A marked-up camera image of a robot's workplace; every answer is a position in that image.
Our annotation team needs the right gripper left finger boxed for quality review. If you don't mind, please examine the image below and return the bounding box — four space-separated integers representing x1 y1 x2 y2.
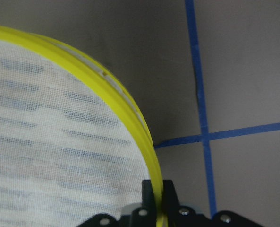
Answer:
142 180 156 210

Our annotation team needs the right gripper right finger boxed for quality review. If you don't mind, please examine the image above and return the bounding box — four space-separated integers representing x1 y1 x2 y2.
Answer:
162 180 179 210

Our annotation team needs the yellow steamer basket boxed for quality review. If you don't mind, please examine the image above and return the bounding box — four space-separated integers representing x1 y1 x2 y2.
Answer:
0 26 163 227

